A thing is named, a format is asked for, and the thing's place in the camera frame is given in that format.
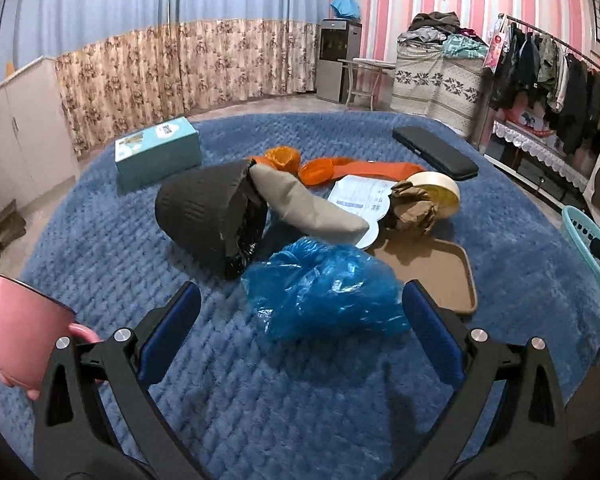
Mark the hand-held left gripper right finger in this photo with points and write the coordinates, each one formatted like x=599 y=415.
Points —
x=430 y=330

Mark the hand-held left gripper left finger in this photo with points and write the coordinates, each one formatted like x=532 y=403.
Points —
x=170 y=330

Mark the teal plastic basket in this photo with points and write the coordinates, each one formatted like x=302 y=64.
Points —
x=580 y=235

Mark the blue plastic bag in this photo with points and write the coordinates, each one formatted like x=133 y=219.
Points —
x=320 y=290

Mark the brown paper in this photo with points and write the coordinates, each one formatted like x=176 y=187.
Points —
x=410 y=210

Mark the white printed paper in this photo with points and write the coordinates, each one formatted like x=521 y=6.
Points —
x=360 y=197

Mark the beige tape roll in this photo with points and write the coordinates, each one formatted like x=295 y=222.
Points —
x=432 y=180

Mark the beige phone case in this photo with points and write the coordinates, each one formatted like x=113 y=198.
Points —
x=430 y=265

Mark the shelf with lace cloth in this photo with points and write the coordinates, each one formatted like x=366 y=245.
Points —
x=540 y=152

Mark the blue quilted blanket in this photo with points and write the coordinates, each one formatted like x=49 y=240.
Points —
x=280 y=410

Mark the pink mug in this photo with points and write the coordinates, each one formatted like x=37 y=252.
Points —
x=25 y=330

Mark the red box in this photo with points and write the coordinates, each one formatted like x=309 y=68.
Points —
x=532 y=120

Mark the teal tissue box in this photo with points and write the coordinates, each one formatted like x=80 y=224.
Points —
x=155 y=160

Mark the black oblong case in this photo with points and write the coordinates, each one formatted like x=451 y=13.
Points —
x=435 y=152

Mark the row of hanging clothes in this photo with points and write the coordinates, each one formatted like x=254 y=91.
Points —
x=555 y=75

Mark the small dark stool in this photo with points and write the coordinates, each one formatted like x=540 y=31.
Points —
x=5 y=227

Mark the round orange plastic cap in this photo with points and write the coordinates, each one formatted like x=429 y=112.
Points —
x=315 y=171

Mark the cup-shaped orange peel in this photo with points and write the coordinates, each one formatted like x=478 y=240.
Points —
x=282 y=157

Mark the metal clothes rack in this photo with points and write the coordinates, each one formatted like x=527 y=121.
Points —
x=555 y=37

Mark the pink hanging bag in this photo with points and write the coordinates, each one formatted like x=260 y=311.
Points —
x=495 y=47

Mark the white cabinet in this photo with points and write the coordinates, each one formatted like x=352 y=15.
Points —
x=20 y=125

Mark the blue and floral curtain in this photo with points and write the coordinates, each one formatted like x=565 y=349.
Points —
x=180 y=60

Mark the small grey table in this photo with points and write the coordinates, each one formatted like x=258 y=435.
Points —
x=365 y=64

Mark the grey water dispenser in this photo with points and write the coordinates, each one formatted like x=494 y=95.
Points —
x=337 y=60

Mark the pile of clothes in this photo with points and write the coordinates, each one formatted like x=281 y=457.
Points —
x=435 y=27

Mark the blue cloth cover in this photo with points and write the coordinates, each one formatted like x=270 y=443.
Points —
x=344 y=7

